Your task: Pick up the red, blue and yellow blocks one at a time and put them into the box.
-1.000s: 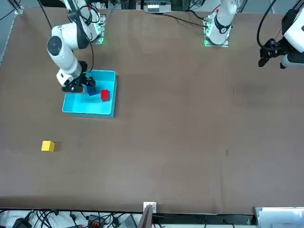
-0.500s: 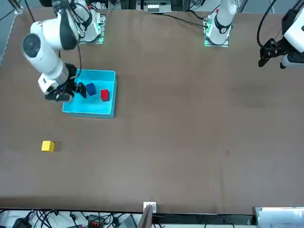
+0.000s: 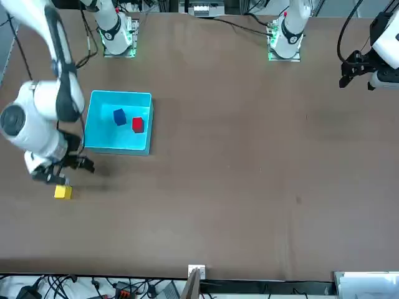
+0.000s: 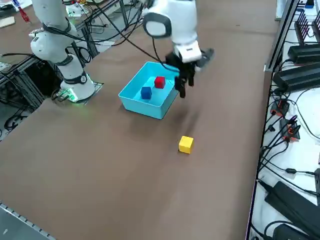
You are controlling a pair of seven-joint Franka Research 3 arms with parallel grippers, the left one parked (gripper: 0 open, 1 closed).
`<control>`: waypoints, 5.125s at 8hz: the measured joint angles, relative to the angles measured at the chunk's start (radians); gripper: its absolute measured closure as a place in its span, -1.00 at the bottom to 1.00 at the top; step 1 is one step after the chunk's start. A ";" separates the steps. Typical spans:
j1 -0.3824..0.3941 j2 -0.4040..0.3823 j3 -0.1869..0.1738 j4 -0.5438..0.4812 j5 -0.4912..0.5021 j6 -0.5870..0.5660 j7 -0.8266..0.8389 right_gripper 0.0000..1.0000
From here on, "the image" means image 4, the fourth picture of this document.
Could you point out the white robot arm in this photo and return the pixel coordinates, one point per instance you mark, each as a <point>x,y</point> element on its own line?
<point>57,37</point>

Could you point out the long black power strip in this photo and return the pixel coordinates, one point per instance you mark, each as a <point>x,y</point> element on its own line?
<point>287,202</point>

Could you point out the cyan plastic box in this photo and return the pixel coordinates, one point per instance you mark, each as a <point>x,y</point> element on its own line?
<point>142,110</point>

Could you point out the aluminium table edge rail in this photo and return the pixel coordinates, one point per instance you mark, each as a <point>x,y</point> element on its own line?
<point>22,220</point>

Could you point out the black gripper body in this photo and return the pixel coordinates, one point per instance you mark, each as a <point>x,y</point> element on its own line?
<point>178,67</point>

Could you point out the dark slotted rack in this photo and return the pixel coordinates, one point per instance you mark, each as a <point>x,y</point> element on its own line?
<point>303,30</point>

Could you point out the blue cube block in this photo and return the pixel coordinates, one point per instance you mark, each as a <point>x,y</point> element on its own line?
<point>146,93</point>

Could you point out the aluminium frame post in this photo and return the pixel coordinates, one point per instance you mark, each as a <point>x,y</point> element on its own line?
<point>278,45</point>

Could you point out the yellow cube block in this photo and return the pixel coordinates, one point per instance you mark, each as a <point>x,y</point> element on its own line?
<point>186,145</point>

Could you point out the orange black plug adapter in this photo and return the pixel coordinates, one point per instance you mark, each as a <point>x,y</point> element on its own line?
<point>290,130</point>
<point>280,107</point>

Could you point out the wooden board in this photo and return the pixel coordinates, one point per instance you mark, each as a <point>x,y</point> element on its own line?
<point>6,22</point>

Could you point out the red cube block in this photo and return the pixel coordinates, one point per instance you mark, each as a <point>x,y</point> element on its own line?
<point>160,82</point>

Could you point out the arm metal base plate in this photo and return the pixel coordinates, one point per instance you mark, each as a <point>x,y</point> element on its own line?
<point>97,87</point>

